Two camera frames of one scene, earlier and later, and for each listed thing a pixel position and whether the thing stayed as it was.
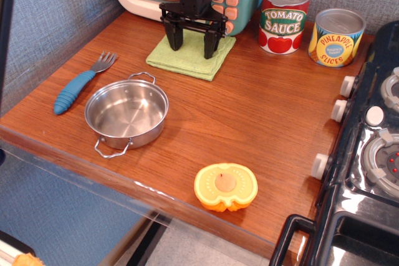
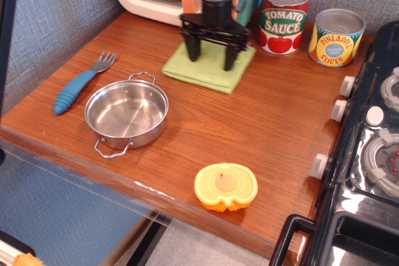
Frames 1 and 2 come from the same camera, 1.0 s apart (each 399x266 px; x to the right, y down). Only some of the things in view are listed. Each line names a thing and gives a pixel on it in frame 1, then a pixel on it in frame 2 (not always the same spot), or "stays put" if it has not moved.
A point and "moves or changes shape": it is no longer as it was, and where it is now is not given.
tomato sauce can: x=283 y=18 stays put
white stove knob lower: x=319 y=166 stays put
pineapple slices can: x=336 y=37 stays put
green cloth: x=191 y=57 moves or changes shape
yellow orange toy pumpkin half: x=222 y=187 stays put
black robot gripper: x=194 y=9 -> x=215 y=24
